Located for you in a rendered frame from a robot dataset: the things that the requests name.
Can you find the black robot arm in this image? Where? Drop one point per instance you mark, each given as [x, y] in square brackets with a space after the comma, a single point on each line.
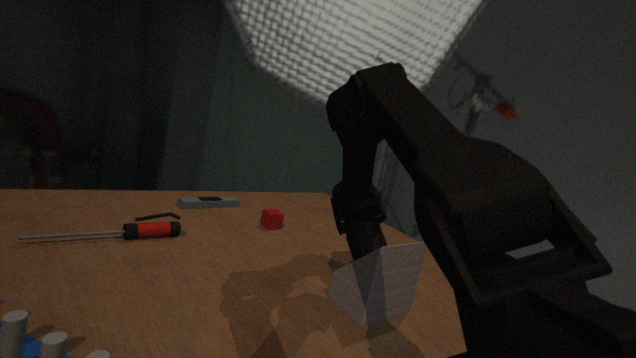
[474, 200]

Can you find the red-handled screwdriver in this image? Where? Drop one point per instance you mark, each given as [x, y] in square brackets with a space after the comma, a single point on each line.
[129, 231]

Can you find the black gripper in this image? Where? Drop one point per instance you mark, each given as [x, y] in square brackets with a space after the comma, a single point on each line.
[461, 355]

